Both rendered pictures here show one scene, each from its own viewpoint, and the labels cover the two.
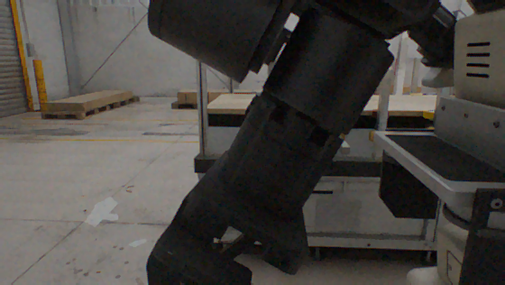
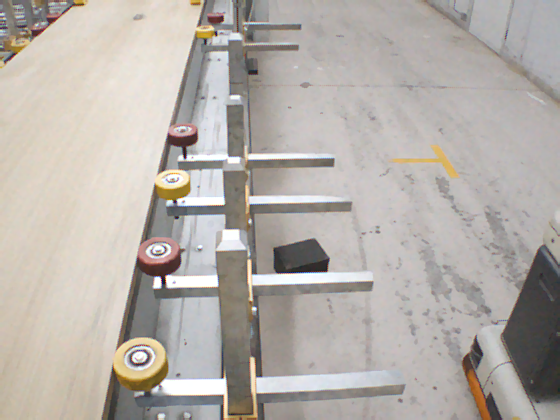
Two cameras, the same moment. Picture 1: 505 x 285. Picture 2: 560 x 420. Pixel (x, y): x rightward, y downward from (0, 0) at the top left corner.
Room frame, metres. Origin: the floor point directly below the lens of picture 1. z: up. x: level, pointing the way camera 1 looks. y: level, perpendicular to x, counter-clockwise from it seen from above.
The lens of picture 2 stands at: (1.47, 0.09, 1.51)
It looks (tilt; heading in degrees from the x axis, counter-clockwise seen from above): 35 degrees down; 262
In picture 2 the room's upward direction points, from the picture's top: 1 degrees clockwise
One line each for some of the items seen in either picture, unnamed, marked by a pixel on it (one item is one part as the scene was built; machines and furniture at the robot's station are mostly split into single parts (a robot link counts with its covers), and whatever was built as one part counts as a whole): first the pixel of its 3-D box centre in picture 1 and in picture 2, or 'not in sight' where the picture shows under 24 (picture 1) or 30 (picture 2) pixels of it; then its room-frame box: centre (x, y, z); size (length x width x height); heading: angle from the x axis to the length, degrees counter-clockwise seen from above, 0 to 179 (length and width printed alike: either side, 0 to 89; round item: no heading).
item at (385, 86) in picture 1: (381, 121); (238, 274); (1.44, -0.59, 0.88); 0.04 x 0.04 x 0.48; 86
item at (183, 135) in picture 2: not in sight; (184, 146); (1.56, -1.14, 0.85); 0.08 x 0.08 x 0.11
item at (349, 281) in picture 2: not in sight; (264, 285); (1.39, -0.63, 0.81); 0.43 x 0.03 x 0.04; 176
